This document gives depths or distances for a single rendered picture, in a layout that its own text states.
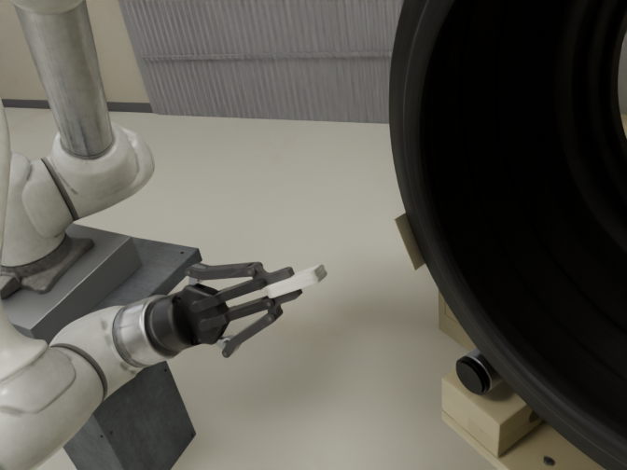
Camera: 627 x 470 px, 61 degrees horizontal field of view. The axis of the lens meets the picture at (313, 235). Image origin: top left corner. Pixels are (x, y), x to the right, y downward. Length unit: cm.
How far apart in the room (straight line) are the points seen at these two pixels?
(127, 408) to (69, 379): 83
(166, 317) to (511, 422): 42
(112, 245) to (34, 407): 72
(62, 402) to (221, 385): 126
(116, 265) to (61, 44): 57
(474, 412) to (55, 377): 48
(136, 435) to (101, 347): 85
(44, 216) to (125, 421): 59
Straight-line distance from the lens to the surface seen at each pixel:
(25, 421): 69
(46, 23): 93
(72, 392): 72
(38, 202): 125
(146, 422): 161
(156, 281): 133
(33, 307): 128
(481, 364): 62
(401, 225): 58
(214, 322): 69
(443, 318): 193
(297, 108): 392
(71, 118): 110
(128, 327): 74
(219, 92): 424
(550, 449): 70
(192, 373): 201
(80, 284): 128
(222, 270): 67
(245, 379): 192
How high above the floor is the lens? 137
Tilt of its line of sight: 32 degrees down
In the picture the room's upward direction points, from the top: 10 degrees counter-clockwise
